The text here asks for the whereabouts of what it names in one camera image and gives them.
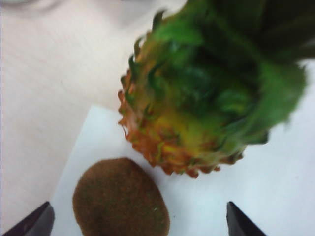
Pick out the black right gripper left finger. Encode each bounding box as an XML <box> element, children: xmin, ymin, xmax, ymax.
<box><xmin>0</xmin><ymin>201</ymin><xmax>55</xmax><ymax>236</ymax></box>

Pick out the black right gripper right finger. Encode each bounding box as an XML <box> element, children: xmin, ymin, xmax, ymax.
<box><xmin>226</xmin><ymin>201</ymin><xmax>268</xmax><ymax>236</ymax></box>

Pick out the brown fuzzy kiwi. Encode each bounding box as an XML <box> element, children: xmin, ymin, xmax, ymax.
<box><xmin>72</xmin><ymin>157</ymin><xmax>171</xmax><ymax>236</ymax></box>

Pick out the plastic pineapple with green crown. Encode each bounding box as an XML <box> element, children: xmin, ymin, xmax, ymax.
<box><xmin>118</xmin><ymin>0</ymin><xmax>315</xmax><ymax>179</ymax></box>

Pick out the white paper sheet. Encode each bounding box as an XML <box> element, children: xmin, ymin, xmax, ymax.
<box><xmin>45</xmin><ymin>59</ymin><xmax>315</xmax><ymax>236</ymax></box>

